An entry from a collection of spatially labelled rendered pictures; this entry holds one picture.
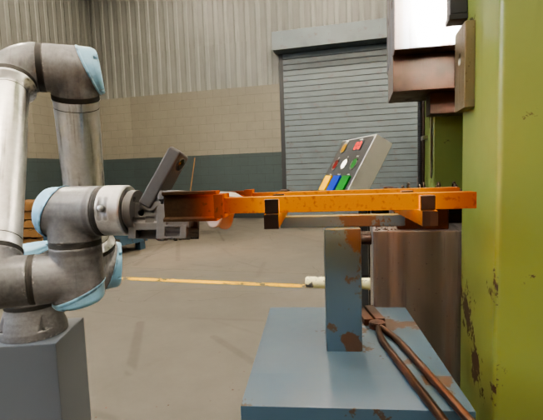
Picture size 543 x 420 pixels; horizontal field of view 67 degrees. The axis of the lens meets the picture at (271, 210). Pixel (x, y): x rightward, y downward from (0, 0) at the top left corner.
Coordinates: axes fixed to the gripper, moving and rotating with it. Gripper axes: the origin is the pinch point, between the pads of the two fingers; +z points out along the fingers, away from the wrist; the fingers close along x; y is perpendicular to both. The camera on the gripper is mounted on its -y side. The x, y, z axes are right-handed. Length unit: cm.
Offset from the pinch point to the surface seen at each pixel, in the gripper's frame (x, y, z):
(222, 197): 12.5, 1.4, -0.1
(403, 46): -35, -42, 34
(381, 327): -11.4, 23.6, 24.4
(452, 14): -19, -41, 41
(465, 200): 11.2, 2.1, 33.1
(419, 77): -41, -36, 39
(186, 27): -821, -493, -306
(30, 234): -536, -5, -457
